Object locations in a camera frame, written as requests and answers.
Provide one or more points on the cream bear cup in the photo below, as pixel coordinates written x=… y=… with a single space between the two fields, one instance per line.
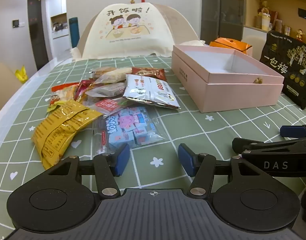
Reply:
x=264 y=17

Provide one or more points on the yellow snack packet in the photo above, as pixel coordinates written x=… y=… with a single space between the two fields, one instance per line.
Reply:
x=60 y=127

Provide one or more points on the orange cardboard box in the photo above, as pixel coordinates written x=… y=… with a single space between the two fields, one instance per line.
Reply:
x=230 y=44

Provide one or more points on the dark glass cabinet door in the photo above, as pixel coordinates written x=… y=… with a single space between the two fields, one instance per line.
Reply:
x=221 y=7

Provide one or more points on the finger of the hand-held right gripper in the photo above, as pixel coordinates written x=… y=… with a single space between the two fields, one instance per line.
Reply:
x=255 y=145
x=293 y=131

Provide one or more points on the beige chair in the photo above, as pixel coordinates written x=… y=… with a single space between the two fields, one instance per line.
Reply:
x=2 y=85

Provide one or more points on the shiny pink snack packet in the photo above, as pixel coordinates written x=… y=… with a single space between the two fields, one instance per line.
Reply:
x=84 y=87

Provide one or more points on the red white label packet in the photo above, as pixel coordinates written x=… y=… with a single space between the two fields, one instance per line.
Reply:
x=108 y=106

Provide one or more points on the red orange snack packet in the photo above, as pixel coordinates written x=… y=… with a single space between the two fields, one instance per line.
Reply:
x=63 y=92

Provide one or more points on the blue thermos bottle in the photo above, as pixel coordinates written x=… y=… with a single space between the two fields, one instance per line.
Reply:
x=74 y=32

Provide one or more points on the green checked tablecloth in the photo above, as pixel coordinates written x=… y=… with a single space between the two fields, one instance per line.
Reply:
x=218 y=135

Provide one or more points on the clear cream pastry packet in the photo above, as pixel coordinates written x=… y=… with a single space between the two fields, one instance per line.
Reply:
x=115 y=76

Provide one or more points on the dark red snack packet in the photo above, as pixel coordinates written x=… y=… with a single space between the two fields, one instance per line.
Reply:
x=153 y=73

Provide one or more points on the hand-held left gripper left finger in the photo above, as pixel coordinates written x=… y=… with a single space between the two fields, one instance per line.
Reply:
x=122 y=160

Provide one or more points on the gold red figurine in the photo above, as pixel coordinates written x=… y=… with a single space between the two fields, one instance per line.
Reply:
x=299 y=34

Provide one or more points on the black shelf device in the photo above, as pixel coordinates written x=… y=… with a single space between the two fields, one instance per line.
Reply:
x=305 y=13

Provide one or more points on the pink cardboard box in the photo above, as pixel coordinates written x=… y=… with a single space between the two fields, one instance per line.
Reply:
x=218 y=92

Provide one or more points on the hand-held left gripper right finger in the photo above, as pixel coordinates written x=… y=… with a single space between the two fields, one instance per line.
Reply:
x=186 y=160

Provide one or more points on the yellow plastic bag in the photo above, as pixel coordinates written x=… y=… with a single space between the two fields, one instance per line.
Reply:
x=20 y=75

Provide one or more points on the wall niche shelf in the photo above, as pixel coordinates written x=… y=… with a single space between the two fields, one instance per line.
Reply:
x=59 y=26

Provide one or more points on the clear brown biscuit packet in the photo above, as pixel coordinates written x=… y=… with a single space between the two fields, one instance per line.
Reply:
x=100 y=71

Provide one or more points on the blue pig candy bag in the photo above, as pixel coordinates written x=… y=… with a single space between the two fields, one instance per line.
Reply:
x=133 y=127

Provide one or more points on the silver snack packet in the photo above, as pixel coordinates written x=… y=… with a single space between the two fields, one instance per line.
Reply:
x=148 y=90

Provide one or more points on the wall switch panel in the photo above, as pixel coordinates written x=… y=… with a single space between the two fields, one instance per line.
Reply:
x=17 y=23

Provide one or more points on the brown glass jar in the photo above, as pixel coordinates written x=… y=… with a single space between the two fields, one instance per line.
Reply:
x=288 y=30
x=278 y=27

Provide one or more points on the black snack bag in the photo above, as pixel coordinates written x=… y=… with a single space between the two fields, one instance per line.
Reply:
x=288 y=75

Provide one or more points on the cream printed food cover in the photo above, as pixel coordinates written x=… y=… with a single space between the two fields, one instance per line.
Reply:
x=128 y=42

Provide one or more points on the grey pink cake packet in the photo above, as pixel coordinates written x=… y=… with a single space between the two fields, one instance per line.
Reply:
x=108 y=90

